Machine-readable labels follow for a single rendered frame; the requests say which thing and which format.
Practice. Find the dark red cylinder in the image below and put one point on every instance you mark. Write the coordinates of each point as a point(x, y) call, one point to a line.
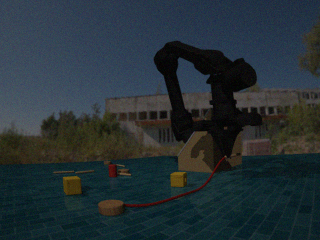
point(112, 168)

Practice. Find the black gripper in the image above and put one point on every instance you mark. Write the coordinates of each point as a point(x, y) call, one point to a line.
point(224, 115)

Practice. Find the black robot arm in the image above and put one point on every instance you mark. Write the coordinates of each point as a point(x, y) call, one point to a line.
point(226, 77)

